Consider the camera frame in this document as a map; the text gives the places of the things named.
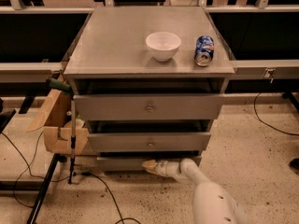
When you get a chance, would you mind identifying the cardboard box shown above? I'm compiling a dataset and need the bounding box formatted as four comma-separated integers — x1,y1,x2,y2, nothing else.
25,75,92,156

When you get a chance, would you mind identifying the white bowl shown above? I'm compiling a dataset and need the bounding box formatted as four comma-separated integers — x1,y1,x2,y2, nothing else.
146,32,181,62

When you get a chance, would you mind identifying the grey drawer cabinet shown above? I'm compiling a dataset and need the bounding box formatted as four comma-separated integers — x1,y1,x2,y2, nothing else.
64,7,234,157

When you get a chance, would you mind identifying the grey bottom drawer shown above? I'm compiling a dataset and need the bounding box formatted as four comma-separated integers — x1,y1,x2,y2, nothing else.
96,155,203,173

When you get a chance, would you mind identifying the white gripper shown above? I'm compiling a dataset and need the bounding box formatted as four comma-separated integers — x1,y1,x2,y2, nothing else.
142,160,180,177

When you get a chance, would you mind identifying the black cable at right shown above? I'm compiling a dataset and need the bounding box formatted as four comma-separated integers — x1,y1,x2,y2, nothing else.
252,92,299,137

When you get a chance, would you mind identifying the black table leg frame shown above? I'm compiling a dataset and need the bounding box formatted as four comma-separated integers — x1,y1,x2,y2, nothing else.
0,154,67,224

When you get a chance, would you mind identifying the thin black cable left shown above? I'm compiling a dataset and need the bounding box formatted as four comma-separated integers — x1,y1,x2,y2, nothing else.
0,130,71,209

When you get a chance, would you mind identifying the grey middle drawer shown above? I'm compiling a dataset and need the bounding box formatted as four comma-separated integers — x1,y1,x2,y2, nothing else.
88,133,210,152

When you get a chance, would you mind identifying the black floor cable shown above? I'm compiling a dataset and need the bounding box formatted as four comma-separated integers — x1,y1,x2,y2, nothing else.
73,171,142,224

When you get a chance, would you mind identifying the blue soda can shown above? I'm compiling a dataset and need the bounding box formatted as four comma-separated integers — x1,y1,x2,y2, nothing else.
194,35,214,67

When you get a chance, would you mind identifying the grey top drawer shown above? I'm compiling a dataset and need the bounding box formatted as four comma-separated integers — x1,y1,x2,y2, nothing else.
74,94,224,120

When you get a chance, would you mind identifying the green handled grabber stick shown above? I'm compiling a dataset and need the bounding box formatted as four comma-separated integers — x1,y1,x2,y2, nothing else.
46,77,76,184

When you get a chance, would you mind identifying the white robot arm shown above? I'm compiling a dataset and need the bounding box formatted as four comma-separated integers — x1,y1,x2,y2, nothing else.
142,159,249,224

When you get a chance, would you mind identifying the grey drawer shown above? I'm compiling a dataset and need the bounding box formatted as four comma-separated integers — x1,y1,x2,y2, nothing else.
96,155,203,173
88,133,210,152
74,94,224,120

